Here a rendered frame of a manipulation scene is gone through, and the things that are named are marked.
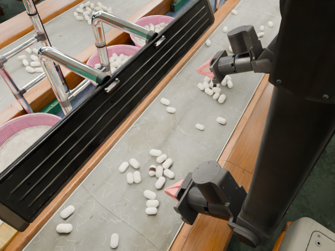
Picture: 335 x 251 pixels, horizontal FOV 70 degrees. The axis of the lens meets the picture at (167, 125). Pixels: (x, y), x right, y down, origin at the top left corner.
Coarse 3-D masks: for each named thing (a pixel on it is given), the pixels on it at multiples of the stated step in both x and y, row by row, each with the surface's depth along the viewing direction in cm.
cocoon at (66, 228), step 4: (60, 224) 60; (64, 224) 60; (68, 224) 60; (56, 228) 59; (60, 228) 59; (64, 228) 59; (68, 228) 59; (60, 232) 59; (64, 232) 59; (68, 232) 59
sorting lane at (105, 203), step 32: (256, 0) 135; (224, 32) 115; (256, 32) 116; (192, 64) 100; (160, 96) 89; (192, 96) 90; (160, 128) 80; (192, 128) 81; (224, 128) 82; (128, 160) 73; (192, 160) 74; (96, 192) 67; (128, 192) 67; (160, 192) 68; (96, 224) 62; (128, 224) 62; (160, 224) 63
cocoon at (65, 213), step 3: (69, 207) 62; (72, 207) 62; (63, 210) 62; (66, 210) 62; (69, 210) 62; (72, 210) 62; (60, 213) 62; (63, 213) 61; (66, 213) 61; (69, 213) 62; (63, 216) 61; (66, 216) 61
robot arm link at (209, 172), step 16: (208, 160) 46; (192, 176) 44; (208, 176) 42; (224, 176) 41; (208, 192) 43; (224, 192) 41; (240, 192) 43; (240, 208) 43; (240, 240) 41; (256, 240) 38
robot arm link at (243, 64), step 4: (244, 52) 67; (248, 52) 66; (236, 56) 70; (240, 56) 69; (244, 56) 68; (248, 56) 67; (236, 60) 70; (240, 60) 69; (244, 60) 68; (248, 60) 67; (236, 64) 70; (240, 64) 69; (244, 64) 68; (248, 64) 68; (236, 68) 70; (240, 68) 70; (244, 68) 69; (248, 68) 68; (252, 68) 68; (240, 72) 72
